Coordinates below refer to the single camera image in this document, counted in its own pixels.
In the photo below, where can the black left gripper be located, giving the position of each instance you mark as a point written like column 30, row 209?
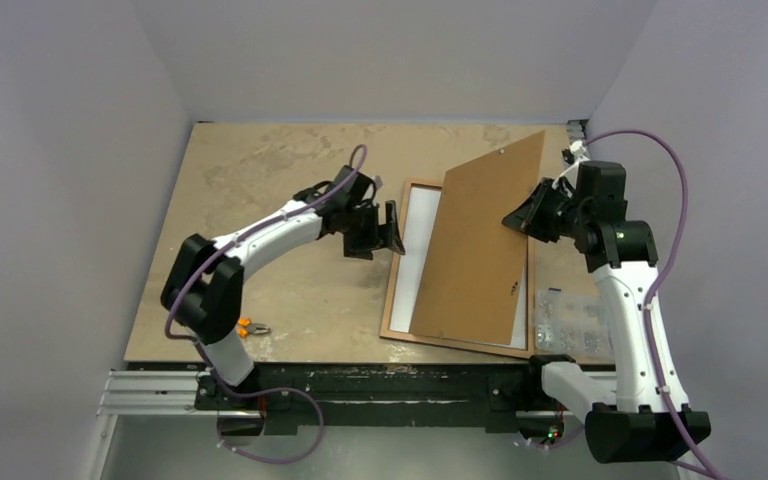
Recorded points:
column 378, row 235

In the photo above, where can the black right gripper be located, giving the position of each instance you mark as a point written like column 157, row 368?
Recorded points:
column 543, row 211

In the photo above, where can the colourful printed photo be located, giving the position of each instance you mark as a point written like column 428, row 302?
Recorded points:
column 417, row 252

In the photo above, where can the brown backing board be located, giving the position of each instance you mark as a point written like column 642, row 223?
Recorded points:
column 472, row 275

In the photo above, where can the blue wooden picture frame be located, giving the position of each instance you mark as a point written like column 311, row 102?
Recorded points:
column 390, row 265

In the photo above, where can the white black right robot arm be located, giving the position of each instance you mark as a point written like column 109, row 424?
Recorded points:
column 647, row 417

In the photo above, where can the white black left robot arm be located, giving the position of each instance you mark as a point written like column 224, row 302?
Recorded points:
column 204, row 290

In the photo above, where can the clear plastic parts box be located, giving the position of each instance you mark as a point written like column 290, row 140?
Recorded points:
column 572, row 324

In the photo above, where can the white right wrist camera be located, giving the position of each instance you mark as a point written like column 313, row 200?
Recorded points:
column 575, row 155

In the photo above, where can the aluminium side rail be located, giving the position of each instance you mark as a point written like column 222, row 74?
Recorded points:
column 577, row 129

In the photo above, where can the orange handled pliers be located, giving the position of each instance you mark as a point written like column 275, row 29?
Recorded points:
column 247, row 328

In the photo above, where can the aluminium front rail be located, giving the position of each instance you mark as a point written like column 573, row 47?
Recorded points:
column 152, row 394

